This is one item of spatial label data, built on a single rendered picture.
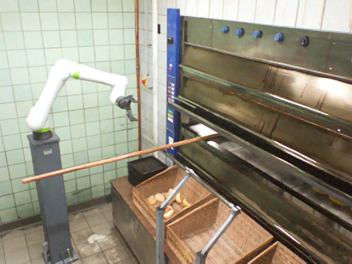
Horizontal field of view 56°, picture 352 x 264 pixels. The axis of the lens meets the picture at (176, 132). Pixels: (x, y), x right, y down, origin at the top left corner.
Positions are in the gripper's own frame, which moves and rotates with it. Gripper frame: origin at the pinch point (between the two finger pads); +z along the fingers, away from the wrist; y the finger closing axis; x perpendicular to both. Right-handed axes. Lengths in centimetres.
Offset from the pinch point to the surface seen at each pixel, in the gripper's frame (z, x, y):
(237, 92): 42, -55, -17
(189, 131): -14, -56, 31
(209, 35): 5, -57, -50
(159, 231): 44, 5, 71
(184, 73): -25, -56, -17
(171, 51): -42, -53, -32
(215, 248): 59, -32, 90
